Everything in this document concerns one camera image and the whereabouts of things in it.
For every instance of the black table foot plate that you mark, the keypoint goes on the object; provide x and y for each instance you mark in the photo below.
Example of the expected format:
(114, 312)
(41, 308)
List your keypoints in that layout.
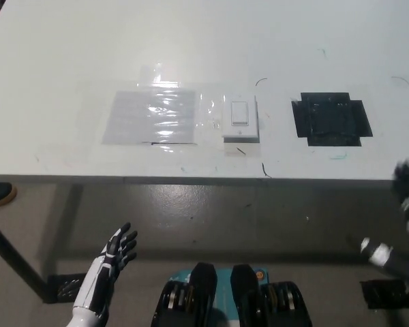
(63, 287)
(381, 294)

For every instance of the black table leg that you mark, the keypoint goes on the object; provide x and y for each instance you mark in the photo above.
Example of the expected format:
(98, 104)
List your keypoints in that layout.
(13, 253)

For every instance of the clear plastic tape sheet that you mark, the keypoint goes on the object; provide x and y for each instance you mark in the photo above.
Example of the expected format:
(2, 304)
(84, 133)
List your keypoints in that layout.
(208, 112)

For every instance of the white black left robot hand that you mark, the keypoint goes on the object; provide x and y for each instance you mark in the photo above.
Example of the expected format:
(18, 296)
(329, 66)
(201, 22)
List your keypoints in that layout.
(100, 269)

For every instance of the black tape patch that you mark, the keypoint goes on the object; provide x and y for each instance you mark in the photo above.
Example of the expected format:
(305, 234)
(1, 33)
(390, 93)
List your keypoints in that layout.
(330, 119)

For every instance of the white wall switch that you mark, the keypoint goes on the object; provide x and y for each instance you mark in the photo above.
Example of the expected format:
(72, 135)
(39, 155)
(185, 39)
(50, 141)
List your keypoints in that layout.
(240, 117)

